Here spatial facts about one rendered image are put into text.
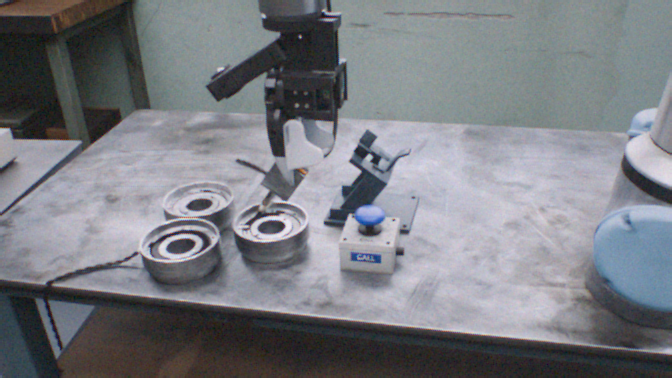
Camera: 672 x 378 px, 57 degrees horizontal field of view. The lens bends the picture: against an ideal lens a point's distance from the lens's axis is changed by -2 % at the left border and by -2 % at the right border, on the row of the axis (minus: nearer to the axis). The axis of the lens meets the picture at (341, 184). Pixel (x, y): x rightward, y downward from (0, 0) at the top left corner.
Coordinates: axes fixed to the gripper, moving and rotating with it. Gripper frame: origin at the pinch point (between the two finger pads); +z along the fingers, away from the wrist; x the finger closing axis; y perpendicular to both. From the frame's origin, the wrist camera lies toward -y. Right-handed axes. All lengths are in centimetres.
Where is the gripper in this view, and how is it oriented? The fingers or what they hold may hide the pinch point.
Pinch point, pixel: (289, 170)
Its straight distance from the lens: 80.0
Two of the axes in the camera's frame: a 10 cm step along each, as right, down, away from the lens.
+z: 0.4, 8.8, 4.8
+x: 2.4, -4.7, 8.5
